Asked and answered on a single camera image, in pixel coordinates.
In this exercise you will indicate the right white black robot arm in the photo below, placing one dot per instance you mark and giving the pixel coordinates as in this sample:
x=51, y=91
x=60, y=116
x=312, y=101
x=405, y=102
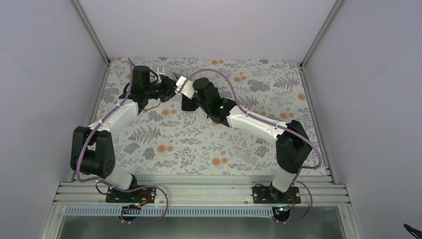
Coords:
x=289, y=139

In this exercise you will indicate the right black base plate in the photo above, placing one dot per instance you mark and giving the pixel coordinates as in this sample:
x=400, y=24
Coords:
x=269, y=195

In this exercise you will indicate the black object at corner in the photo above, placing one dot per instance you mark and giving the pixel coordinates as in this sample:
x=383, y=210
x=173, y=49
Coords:
x=414, y=232

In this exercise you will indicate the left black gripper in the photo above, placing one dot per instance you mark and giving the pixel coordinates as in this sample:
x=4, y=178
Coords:
x=169, y=91

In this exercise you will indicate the aluminium rail frame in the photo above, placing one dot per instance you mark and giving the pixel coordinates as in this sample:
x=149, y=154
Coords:
x=195, y=191

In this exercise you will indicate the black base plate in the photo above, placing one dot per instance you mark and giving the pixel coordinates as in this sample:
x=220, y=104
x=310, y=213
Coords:
x=269, y=195
x=138, y=197

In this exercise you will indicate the black phone case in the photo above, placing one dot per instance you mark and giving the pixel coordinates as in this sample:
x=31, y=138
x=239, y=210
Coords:
x=189, y=104

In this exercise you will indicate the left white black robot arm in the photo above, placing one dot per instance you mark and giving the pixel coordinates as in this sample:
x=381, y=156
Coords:
x=92, y=155

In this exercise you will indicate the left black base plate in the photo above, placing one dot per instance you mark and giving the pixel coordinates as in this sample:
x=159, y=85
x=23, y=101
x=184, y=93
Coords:
x=138, y=197

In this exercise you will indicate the floral patterned table mat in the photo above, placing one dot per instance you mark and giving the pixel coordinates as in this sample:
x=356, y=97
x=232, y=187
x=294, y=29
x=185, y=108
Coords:
x=164, y=139

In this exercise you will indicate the black phone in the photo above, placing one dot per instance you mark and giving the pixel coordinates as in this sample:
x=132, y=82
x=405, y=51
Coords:
x=176, y=76

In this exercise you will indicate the slotted grey cable duct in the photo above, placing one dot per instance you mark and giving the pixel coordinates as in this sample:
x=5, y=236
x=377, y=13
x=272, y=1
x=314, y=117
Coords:
x=172, y=211

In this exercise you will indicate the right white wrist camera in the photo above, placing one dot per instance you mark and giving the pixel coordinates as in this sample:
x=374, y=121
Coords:
x=184, y=87

